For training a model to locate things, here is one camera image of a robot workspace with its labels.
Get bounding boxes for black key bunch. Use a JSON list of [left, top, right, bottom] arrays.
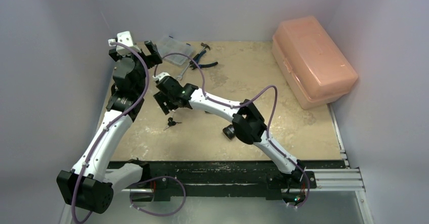
[[163, 115, 182, 130]]

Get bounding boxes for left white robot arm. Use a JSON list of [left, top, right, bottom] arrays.
[[56, 38, 162, 219]]

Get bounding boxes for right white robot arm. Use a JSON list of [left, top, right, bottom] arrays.
[[154, 75, 310, 187]]

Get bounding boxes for clear plastic organizer box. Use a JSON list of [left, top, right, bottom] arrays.
[[155, 35, 195, 66]]

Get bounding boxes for silver wrench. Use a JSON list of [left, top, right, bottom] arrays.
[[176, 64, 190, 81]]

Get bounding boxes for small hammer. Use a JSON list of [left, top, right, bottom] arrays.
[[193, 42, 211, 62]]

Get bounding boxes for black padlock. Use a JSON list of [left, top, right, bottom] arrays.
[[222, 124, 235, 140]]

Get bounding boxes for pink plastic storage box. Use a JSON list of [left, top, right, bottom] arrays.
[[272, 16, 358, 110]]

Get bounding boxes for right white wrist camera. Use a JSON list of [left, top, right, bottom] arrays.
[[152, 72, 170, 83]]

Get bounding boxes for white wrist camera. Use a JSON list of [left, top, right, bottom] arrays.
[[152, 72, 170, 83], [108, 31, 141, 54]]

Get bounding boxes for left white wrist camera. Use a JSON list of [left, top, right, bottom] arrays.
[[108, 31, 141, 54]]

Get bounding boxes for blue handled pliers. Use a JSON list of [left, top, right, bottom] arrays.
[[189, 50, 219, 71]]

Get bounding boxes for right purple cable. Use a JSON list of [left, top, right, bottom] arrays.
[[153, 52, 311, 210]]

